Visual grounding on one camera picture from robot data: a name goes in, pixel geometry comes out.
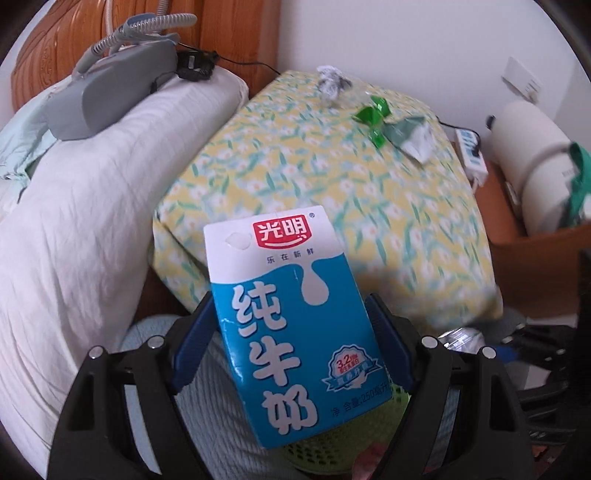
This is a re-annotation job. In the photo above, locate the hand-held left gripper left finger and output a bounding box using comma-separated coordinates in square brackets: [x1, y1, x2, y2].
[48, 295, 218, 480]

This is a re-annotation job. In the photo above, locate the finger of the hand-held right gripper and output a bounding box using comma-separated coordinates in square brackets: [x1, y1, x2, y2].
[495, 323, 568, 370]

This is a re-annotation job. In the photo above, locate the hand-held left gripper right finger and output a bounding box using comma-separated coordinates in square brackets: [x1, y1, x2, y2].
[365, 292, 539, 480]

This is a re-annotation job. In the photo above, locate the blue and white milk carton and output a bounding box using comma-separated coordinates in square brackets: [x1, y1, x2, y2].
[204, 206, 393, 423]

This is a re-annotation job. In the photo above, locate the green mesh waste bin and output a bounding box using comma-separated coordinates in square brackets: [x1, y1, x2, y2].
[281, 383, 416, 474]

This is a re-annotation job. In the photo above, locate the large green snack packet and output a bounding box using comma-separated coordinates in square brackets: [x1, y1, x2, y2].
[387, 115, 435, 163]

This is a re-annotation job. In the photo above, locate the small green snack wrapper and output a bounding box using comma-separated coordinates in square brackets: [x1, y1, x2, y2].
[351, 96, 391, 147]

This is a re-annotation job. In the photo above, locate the person's leg in blue pants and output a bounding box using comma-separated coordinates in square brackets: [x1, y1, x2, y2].
[115, 315, 296, 480]

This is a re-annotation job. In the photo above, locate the white pillow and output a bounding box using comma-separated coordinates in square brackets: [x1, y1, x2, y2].
[0, 69, 250, 462]

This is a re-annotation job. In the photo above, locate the white rolled mat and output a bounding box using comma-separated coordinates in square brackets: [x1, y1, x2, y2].
[488, 100, 578, 234]

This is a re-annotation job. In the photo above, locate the white power strip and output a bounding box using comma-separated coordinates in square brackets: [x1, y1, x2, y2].
[455, 128, 489, 183]

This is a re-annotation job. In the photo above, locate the crumpled silver foil ball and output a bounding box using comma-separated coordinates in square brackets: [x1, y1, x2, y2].
[316, 65, 354, 104]

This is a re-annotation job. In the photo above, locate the light green cloth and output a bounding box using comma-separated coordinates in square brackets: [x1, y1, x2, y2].
[0, 88, 61, 204]

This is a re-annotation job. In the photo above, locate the grey breathing machine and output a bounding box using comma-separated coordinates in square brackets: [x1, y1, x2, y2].
[44, 39, 178, 141]

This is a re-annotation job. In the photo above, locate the black power adapter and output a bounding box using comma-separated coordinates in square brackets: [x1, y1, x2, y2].
[178, 50, 218, 81]

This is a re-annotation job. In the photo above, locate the wooden headboard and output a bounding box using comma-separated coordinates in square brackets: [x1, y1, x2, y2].
[11, 0, 278, 121]

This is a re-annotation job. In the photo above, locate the green bag strap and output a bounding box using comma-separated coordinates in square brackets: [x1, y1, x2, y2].
[566, 143, 591, 227]

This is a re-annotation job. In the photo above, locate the white wall socket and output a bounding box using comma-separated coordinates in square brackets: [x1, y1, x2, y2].
[502, 56, 543, 100]

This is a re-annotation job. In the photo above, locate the black adapter cable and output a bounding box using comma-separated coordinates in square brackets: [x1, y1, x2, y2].
[215, 54, 282, 77]

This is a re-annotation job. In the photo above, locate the beige ribbed hose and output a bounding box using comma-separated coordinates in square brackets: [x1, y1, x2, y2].
[102, 0, 122, 47]

